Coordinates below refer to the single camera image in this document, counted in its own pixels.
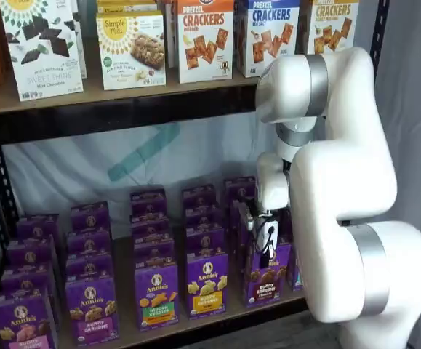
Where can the Simple Mills Sweet Thins box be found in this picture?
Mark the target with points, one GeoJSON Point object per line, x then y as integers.
{"type": "Point", "coordinates": [39, 72]}

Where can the white backdrop sheet teal mark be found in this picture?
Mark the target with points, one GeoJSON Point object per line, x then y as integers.
{"type": "Point", "coordinates": [68, 171]}

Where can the blue pretzel crackers box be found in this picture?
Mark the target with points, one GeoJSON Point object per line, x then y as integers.
{"type": "Point", "coordinates": [268, 22]}

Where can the purple Annie's box chocolate-chip bunnies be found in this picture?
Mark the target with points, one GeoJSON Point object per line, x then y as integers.
{"type": "Point", "coordinates": [92, 301]}
{"type": "Point", "coordinates": [88, 244]}
{"type": "Point", "coordinates": [88, 269]}
{"type": "Point", "coordinates": [90, 218]}

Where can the Simple Mills almond bar box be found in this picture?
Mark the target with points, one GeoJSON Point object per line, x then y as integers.
{"type": "Point", "coordinates": [130, 72]}
{"type": "Point", "coordinates": [123, 6]}

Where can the purple Annie's box yellow patch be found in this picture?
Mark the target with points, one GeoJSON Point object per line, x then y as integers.
{"type": "Point", "coordinates": [203, 218]}
{"type": "Point", "coordinates": [199, 196]}
{"type": "Point", "coordinates": [206, 270]}
{"type": "Point", "coordinates": [204, 241]}

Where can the purple Annie's box pink patch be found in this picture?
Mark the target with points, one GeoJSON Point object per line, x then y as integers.
{"type": "Point", "coordinates": [24, 316]}
{"type": "Point", "coordinates": [28, 278]}
{"type": "Point", "coordinates": [37, 229]}
{"type": "Point", "coordinates": [30, 254]}

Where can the grey side curtain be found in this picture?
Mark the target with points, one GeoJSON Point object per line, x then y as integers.
{"type": "Point", "coordinates": [413, 109]}

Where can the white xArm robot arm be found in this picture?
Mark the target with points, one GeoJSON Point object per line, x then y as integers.
{"type": "Point", "coordinates": [341, 181]}

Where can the purple Annie's box brown patch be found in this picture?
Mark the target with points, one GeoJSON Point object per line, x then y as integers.
{"type": "Point", "coordinates": [239, 189]}
{"type": "Point", "coordinates": [264, 287]}
{"type": "Point", "coordinates": [237, 214]}
{"type": "Point", "coordinates": [241, 247]}

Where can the gold pretzel crackers box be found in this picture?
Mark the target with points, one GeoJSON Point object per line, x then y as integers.
{"type": "Point", "coordinates": [333, 25]}

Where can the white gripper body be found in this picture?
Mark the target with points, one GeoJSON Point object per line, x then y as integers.
{"type": "Point", "coordinates": [273, 241]}

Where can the purple Annie's box green patch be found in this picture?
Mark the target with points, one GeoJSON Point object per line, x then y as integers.
{"type": "Point", "coordinates": [153, 254]}
{"type": "Point", "coordinates": [155, 281]}
{"type": "Point", "coordinates": [152, 229]}
{"type": "Point", "coordinates": [148, 203]}

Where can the brown shelf board purple boxes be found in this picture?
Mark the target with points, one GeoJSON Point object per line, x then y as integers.
{"type": "Point", "coordinates": [126, 291]}

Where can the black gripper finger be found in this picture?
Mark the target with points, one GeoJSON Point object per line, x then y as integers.
{"type": "Point", "coordinates": [265, 261]}

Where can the orange cheddar pretzel crackers box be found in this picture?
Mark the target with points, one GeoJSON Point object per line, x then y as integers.
{"type": "Point", "coordinates": [203, 65]}

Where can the brown shelf board with crackers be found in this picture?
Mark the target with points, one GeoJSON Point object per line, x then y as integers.
{"type": "Point", "coordinates": [141, 92]}

